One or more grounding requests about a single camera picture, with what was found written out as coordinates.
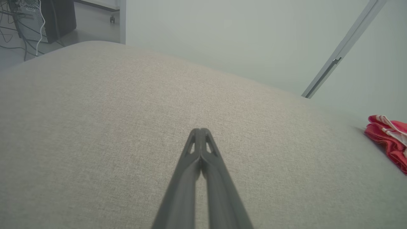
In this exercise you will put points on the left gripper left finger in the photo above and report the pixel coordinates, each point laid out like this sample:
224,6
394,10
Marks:
181,197

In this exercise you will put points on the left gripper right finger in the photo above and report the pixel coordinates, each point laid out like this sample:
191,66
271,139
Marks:
222,203

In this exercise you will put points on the red shorts with white stripe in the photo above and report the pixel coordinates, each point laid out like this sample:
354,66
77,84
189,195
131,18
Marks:
388,143

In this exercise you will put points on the grey fabric sofa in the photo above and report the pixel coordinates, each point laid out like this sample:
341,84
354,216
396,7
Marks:
95,127

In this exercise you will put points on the small black caster wheel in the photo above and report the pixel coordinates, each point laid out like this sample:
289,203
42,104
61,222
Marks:
112,20

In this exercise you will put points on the computer tower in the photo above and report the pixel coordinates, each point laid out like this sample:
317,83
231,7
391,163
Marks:
60,16

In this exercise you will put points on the grey partition post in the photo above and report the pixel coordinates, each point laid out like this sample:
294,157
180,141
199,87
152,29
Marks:
123,22
343,47

